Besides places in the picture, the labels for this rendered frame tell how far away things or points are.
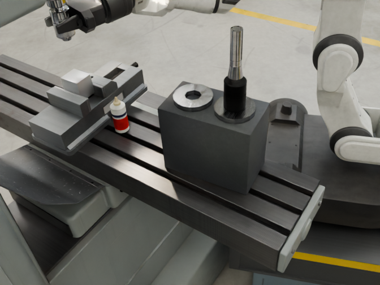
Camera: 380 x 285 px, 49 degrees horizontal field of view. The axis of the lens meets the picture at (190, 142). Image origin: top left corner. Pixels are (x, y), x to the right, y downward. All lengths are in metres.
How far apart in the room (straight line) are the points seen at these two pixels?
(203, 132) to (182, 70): 2.25
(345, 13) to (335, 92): 0.24
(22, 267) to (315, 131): 1.19
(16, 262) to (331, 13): 1.01
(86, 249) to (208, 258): 0.68
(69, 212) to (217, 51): 2.42
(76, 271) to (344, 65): 0.96
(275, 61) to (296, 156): 1.73
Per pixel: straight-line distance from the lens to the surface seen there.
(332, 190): 1.52
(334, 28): 1.29
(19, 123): 1.31
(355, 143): 1.48
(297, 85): 2.99
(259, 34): 3.59
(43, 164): 1.23
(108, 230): 1.26
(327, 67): 1.29
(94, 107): 1.15
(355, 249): 1.60
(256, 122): 0.87
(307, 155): 1.62
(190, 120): 0.88
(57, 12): 1.05
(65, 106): 1.16
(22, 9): 0.85
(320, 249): 1.56
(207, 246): 1.77
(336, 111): 1.45
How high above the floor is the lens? 1.67
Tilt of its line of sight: 42 degrees down
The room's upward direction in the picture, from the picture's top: 4 degrees counter-clockwise
